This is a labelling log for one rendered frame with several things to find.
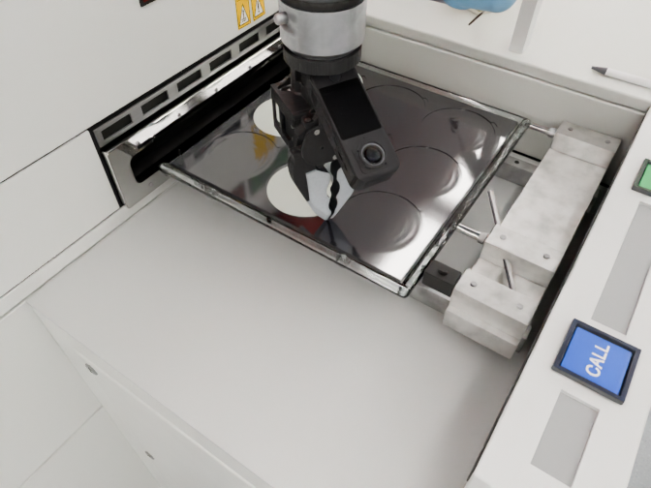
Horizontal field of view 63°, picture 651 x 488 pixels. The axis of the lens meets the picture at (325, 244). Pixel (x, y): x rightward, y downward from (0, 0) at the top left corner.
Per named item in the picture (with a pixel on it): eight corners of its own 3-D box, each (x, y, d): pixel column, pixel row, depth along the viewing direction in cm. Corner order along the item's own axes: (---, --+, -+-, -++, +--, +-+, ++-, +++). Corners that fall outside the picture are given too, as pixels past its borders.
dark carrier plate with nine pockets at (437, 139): (170, 166, 70) (170, 163, 70) (320, 55, 89) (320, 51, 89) (400, 283, 57) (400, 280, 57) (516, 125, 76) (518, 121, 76)
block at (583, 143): (548, 148, 75) (555, 131, 73) (556, 136, 77) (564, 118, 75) (606, 168, 72) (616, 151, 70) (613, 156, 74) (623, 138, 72)
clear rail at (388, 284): (157, 172, 70) (154, 164, 69) (165, 167, 71) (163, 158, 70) (405, 303, 56) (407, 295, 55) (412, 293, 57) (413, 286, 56)
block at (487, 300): (449, 304, 57) (453, 288, 55) (462, 283, 59) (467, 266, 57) (520, 340, 54) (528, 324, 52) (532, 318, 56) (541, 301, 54)
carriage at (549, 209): (441, 324, 59) (445, 309, 57) (550, 152, 79) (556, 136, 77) (510, 360, 56) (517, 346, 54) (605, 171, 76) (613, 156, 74)
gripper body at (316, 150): (333, 114, 61) (335, 10, 52) (370, 158, 56) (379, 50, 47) (271, 132, 59) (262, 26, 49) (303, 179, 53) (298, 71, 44)
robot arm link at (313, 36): (384, 1, 43) (292, 22, 41) (380, 54, 47) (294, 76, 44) (342, -33, 48) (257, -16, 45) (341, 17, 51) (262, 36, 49)
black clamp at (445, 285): (420, 283, 59) (424, 268, 57) (430, 270, 60) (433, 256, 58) (449, 297, 58) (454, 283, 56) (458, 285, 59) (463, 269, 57)
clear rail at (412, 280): (393, 296, 57) (395, 289, 56) (521, 123, 77) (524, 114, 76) (405, 303, 56) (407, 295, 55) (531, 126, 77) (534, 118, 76)
